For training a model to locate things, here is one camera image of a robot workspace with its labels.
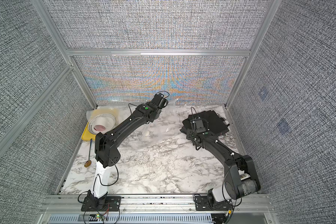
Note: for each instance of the black shirt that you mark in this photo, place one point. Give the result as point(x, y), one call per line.
point(212, 121)

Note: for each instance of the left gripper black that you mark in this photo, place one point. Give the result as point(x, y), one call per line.
point(147, 105)

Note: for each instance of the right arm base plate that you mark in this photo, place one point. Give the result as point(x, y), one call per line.
point(207, 203)

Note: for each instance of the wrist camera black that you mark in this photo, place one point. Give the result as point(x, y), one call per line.
point(159, 101)
point(198, 126)

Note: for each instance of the yellow plastic tray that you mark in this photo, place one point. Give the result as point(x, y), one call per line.
point(86, 135)

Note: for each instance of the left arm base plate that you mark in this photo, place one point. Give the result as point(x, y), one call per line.
point(101, 204)

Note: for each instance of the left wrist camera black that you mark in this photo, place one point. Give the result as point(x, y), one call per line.
point(159, 101)

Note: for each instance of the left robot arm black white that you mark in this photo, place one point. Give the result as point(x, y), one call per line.
point(106, 145)

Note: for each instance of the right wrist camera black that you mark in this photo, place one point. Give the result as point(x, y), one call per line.
point(198, 126)

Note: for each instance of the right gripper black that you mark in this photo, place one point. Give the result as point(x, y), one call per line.
point(189, 134)

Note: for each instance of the clear plastic vacuum bag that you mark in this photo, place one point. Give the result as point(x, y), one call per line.
point(165, 127)

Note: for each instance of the white patterned bowl red inside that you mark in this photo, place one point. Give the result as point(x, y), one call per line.
point(101, 123)

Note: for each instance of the aluminium frame of enclosure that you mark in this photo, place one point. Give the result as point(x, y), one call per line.
point(60, 59)

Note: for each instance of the front aluminium rail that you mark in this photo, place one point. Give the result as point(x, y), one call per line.
point(158, 203)

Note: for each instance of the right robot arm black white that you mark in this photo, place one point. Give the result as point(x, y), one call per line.
point(240, 175)

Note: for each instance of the white slotted cable duct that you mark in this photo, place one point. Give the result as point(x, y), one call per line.
point(133, 219)

